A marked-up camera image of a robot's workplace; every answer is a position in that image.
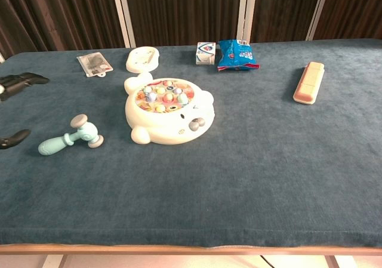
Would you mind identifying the blue table cloth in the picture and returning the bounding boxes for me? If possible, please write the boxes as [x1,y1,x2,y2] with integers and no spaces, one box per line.
[0,38,382,248]

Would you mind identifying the dark brown curtain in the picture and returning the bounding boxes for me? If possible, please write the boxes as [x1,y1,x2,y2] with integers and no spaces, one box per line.
[0,0,382,60]

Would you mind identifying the small white blue carton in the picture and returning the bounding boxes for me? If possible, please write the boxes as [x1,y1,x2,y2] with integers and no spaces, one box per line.
[195,42,217,66]

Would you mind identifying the blue snack bag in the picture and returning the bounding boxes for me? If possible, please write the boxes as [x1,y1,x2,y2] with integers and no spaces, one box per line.
[217,39,260,72]

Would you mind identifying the white whack-a-mole toy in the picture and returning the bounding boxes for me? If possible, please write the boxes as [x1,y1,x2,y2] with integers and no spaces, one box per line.
[124,72,216,146]

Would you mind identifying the left black-fingered robot hand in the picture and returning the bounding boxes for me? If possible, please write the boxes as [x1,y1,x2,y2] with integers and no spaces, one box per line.
[0,72,50,150]

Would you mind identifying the light blue toy hammer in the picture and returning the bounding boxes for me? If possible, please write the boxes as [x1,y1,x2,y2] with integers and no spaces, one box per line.
[38,114,104,156]

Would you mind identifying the clear plastic packet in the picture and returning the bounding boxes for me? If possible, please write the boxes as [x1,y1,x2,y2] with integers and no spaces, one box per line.
[76,51,115,78]

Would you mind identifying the white oval plastic tray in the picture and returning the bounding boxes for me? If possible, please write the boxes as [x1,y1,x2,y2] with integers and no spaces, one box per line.
[125,45,160,73]

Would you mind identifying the beige long rectangular case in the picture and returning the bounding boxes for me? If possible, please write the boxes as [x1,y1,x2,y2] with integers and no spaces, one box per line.
[292,61,325,105]

